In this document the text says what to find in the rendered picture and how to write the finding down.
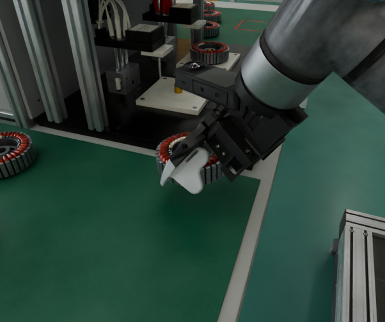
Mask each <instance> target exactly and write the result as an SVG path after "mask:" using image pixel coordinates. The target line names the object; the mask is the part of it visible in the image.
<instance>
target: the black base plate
mask: <svg viewBox="0 0 385 322"><path fill-rule="evenodd" d="M225 44H226V45H227V46H229V48H230V49H229V52H230V53H236V54H240V58H239V60H238V61H237V62H236V64H235V65H234V67H233V68H232V69H231V70H230V71H231V72H235V73H238V72H239V70H240V69H241V65H242V62H243V60H244V59H245V57H246V56H247V54H248V53H249V51H250V50H251V48H252V46H247V45H236V44H229V43H225ZM190 47H191V40H188V39H181V38H176V54H175V55H174V56H173V57H172V58H171V59H170V60H169V61H167V62H164V61H161V73H162V77H171V78H175V68H176V64H177V63H178V62H179V61H180V60H182V59H183V58H184V57H185V56H186V55H188V53H190ZM128 58H129V62H131V63H139V74H140V81H141V84H140V85H138V86H137V87H136V88H134V89H133V90H132V91H131V92H130V93H129V94H128V95H121V94H117V93H110V92H109V90H108V86H107V79H106V73H103V74H102V75H100V78H101V82H102V89H103V94H104V101H105V105H106V112H107V119H108V123H109V125H108V126H107V127H104V130H103V131H101V132H99V131H97V130H96V128H95V129H94V130H89V128H88V122H87V119H86V113H85V110H84V104H83V99H82V95H81V90H80V89H78V90H77V91H76V92H74V93H72V94H71V95H70V96H68V97H66V98H65V99H64V102H65V107H66V110H67V114H68V118H67V119H63V121H62V122H61V123H55V121H53V122H51V121H48V119H47V115H46V112H43V113H42V114H41V115H39V116H37V117H36V118H37V121H38V124H39V126H41V127H47V128H53V129H56V130H62V131H66V132H71V133H75V134H80V135H86V136H89V137H95V138H99V139H104V140H108V141H113V142H119V143H122V144H128V145H131V146H137V147H141V148H146V149H150V150H155V151H156V148H157V147H158V145H159V144H160V143H161V142H163V140H165V139H167V138H168V137H171V136H173V135H176V134H182V133H184V132H186V133H188V132H192V131H193V130H194V129H195V128H196V127H197V126H198V124H199V123H200V121H201V120H202V119H203V118H204V117H205V116H206V115H207V114H208V113H209V112H210V111H211V110H213V109H215V108H216V103H214V102H211V101H210V100H209V101H208V102H207V104H206V105H205V106H204V108H203V109H202V111H201V112H200V113H199V114H198V116H197V115H193V114H186V113H182V112H175V111H168V110H164V109H156V108H153V107H145V106H141V105H136V100H137V99H138V98H139V97H140V96H141V95H142V94H143V93H144V92H145V91H147V90H148V89H149V88H150V87H151V86H153V85H154V84H155V83H156V82H157V81H158V80H159V73H158V63H157V61H155V60H152V57H151V56H145V55H141V51H137V52H135V53H133V54H132V55H131V56H129V57H128Z"/></svg>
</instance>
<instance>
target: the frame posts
mask: <svg viewBox="0 0 385 322"><path fill-rule="evenodd" d="M13 3H14V6H15V9H16V12H17V16H18V19H19V23H20V27H21V30H22V34H23V36H24V40H25V43H26V47H27V51H28V54H29V57H30V60H31V64H32V67H33V71H34V73H35V77H36V81H37V84H38V88H39V90H40V94H41V97H42V101H43V105H44V108H45V112H46V115H47V119H48V121H51V122H53V121H55V123H61V122H62V121H63V119H67V118H68V114H67V110H66V107H65V102H64V99H63V94H62V91H61V86H60V83H59V79H58V74H57V71H56V66H55V63H54V58H53V55H52V50H51V46H50V43H49V39H48V36H47V31H46V28H45V23H44V20H43V15H42V11H41V7H40V3H39V0H13ZM61 3H62V6H63V12H64V15H65V21H66V24H67V30H68V35H69V39H70V44H71V48H72V54H73V57H74V63H75V68H76V72H77V77H78V81H79V86H80V90H81V95H82V100H83V104H84V110H85V113H86V119H87V122H88V128H89V130H94V129H95V128H96V130H97V131H99V132H101V131H103V130H104V127H107V126H108V125H109V123H108V119H107V112H106V105H105V101H104V94H103V89H102V82H101V78H100V71H99V67H98V60H97V53H96V48H95V42H94V37H93V30H92V26H91V19H90V12H89V8H88V1H87V0H61ZM193 4H198V5H199V13H200V19H199V20H204V0H193ZM203 34H204V26H203V27H201V28H200V29H194V42H202V41H203ZM168 36H175V37H176V38H177V24H174V23H168Z"/></svg>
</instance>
